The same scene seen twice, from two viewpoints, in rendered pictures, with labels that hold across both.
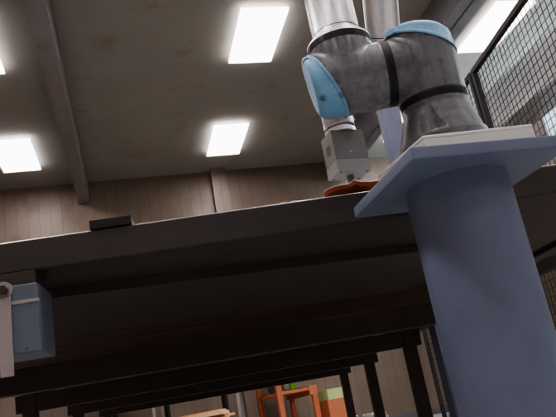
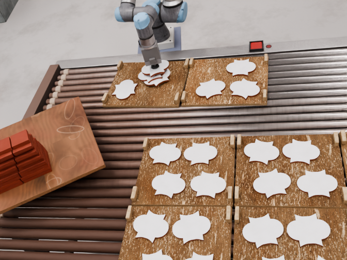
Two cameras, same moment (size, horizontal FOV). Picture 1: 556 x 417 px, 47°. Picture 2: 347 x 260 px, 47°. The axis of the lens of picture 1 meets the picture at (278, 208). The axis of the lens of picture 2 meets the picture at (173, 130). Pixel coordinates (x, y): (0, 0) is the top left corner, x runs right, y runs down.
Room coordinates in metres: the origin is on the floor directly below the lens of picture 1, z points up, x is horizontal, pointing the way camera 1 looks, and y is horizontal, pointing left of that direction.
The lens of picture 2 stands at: (2.97, 0.59, 2.28)
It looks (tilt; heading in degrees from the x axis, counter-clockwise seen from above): 46 degrees down; 206
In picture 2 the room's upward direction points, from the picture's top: 16 degrees counter-clockwise
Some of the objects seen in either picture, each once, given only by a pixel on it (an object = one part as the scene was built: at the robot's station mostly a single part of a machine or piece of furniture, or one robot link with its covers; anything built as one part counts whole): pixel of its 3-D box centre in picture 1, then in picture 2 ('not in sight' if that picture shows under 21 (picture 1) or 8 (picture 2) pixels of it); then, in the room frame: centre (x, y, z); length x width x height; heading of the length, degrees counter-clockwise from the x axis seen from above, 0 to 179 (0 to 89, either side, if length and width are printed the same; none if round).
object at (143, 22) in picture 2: not in sight; (143, 25); (1.42, -0.18, 1.25); 0.09 x 0.08 x 0.11; 178
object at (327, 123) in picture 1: (339, 122); (146, 39); (1.43, -0.18, 1.17); 0.08 x 0.08 x 0.05
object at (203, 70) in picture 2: not in sight; (226, 80); (1.45, 0.19, 0.93); 0.41 x 0.35 x 0.02; 95
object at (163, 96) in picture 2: not in sight; (147, 83); (1.48, -0.22, 0.93); 0.41 x 0.35 x 0.02; 93
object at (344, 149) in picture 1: (344, 155); (150, 53); (1.44, -0.18, 1.09); 0.10 x 0.09 x 0.16; 20
